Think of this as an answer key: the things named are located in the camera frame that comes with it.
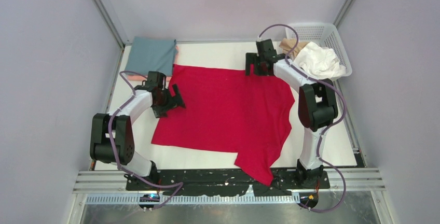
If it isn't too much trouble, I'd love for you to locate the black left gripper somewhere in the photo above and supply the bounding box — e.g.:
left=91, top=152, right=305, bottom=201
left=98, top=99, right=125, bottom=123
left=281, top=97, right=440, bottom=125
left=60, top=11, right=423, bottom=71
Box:
left=153, top=84, right=185, bottom=118

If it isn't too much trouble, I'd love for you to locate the red t-shirt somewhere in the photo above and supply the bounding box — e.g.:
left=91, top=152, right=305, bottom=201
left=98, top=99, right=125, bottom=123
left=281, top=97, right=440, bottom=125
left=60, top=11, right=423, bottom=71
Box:
left=152, top=65, right=295, bottom=186

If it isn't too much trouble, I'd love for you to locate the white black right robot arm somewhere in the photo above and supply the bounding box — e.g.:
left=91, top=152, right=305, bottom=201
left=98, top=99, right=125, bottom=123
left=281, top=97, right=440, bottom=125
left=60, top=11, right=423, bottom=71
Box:
left=245, top=39, right=339, bottom=188

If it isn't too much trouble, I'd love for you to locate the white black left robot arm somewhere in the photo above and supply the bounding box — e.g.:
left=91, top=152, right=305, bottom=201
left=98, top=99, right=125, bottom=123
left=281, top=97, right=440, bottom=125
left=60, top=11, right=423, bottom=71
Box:
left=90, top=71, right=186, bottom=190

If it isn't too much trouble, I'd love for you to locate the beige t-shirt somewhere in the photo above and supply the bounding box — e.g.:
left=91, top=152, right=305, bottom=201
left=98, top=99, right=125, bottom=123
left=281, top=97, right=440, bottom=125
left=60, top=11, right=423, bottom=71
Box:
left=279, top=38, right=309, bottom=60

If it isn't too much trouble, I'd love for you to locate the folded pink t-shirt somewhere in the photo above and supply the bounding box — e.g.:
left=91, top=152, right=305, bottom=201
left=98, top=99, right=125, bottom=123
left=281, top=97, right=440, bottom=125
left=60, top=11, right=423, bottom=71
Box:
left=127, top=46, right=179, bottom=82

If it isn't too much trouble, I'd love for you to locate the folded teal t-shirt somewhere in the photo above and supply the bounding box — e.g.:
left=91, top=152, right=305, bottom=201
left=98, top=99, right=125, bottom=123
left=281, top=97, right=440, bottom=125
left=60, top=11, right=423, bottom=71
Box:
left=125, top=36, right=178, bottom=76

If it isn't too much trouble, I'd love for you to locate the white t-shirt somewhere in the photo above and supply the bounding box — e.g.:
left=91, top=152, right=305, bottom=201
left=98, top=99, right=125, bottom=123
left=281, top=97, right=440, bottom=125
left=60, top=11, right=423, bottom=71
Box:
left=293, top=41, right=347, bottom=79

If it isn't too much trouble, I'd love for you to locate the white plastic laundry basket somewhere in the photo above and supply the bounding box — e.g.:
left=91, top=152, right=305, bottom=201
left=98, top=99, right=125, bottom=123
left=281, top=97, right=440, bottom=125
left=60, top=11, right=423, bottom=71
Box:
left=289, top=22, right=352, bottom=79

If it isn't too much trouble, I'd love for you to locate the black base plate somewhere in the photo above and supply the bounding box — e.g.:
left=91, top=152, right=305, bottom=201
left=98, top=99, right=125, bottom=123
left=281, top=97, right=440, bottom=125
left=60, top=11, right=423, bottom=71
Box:
left=147, top=167, right=330, bottom=197

